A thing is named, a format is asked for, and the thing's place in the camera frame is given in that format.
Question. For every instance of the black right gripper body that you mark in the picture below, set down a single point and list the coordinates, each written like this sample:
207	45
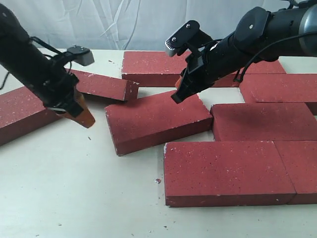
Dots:
199	71

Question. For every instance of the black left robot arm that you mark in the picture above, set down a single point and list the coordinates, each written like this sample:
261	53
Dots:
40	67

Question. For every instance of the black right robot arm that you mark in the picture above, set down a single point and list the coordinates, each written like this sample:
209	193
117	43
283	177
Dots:
260	35

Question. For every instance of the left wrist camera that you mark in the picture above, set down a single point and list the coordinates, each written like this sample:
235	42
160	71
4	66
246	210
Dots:
78	54

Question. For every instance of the red brick right third row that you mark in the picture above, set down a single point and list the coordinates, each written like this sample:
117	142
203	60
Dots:
263	122

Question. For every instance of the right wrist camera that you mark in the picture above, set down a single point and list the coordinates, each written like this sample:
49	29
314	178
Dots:
187	37

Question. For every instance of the white fabric backdrop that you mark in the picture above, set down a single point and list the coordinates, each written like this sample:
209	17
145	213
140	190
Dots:
128	24

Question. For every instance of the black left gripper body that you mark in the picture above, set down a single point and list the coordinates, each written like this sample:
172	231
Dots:
65	98

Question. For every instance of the red brick right second row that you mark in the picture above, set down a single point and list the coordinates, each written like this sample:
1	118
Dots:
281	88

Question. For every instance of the red brick being placed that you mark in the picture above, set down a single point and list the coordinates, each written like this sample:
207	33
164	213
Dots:
153	120

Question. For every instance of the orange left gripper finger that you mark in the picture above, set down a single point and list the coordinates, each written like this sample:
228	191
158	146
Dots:
84	118

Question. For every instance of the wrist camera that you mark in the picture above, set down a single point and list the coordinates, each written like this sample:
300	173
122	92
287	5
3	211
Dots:
78	54
187	37

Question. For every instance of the red brick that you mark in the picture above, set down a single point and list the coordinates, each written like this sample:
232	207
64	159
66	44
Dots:
21	112
215	174
152	68
262	67
105	86
300	161

